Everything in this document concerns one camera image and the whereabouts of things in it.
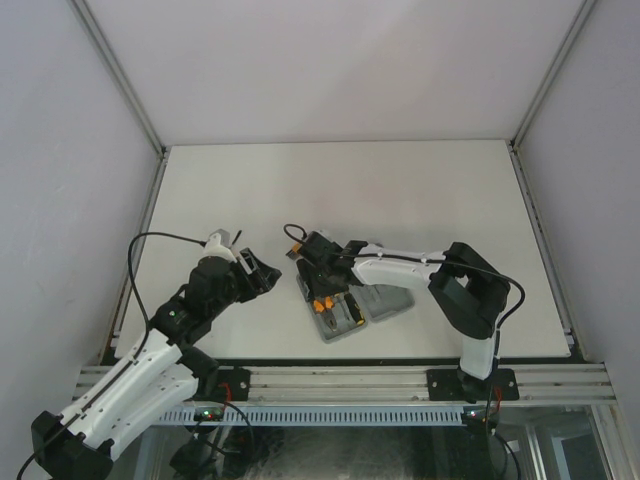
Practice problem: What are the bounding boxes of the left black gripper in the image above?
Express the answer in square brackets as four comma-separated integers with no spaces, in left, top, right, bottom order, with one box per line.
[207,248,280,318]

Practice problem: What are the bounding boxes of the orange handled pliers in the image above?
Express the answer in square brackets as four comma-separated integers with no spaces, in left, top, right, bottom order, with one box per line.
[312,297,337,331]

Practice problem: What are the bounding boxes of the black yellow screwdriver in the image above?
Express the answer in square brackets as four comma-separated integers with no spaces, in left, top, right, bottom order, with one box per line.
[345,296,365,325]

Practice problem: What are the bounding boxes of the grey plastic tool case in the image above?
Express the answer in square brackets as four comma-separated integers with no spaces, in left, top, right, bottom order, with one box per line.
[296,274,415,343]

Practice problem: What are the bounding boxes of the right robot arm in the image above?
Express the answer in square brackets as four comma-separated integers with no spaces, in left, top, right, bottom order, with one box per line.
[289,231,516,400]

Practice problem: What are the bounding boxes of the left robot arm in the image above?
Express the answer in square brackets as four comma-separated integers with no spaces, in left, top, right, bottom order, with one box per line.
[31,247,281,479]

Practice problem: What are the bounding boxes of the hex key set orange holder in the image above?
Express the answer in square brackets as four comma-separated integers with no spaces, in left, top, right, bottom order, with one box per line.
[286,243,304,261]

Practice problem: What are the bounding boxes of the right camera black cable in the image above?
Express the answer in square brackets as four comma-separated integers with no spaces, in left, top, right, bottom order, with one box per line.
[282,222,526,371]

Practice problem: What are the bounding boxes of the camera black cable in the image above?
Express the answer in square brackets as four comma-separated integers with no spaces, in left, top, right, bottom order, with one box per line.
[14,231,209,480]
[282,222,526,371]

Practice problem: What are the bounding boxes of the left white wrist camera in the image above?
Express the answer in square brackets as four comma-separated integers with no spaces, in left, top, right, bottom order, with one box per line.
[202,229,236,262]

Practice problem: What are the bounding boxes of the left camera black cable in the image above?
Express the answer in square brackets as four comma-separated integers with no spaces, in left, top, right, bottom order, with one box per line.
[14,231,209,480]

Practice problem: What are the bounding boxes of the aluminium front rail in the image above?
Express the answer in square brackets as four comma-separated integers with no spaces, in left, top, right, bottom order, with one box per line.
[72,363,616,404]

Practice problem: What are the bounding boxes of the slotted grey cable duct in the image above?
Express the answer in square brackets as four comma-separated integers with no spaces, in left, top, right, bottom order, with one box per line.
[155,405,465,427]

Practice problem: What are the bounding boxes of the right aluminium frame post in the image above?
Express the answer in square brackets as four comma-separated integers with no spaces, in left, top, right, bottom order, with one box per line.
[510,0,599,150]

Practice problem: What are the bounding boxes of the aluminium frame post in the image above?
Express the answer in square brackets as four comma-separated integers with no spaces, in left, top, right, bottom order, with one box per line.
[68,0,166,161]
[510,0,599,150]

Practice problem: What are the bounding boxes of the left aluminium frame post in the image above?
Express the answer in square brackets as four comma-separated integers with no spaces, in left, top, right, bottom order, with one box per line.
[68,0,166,161]

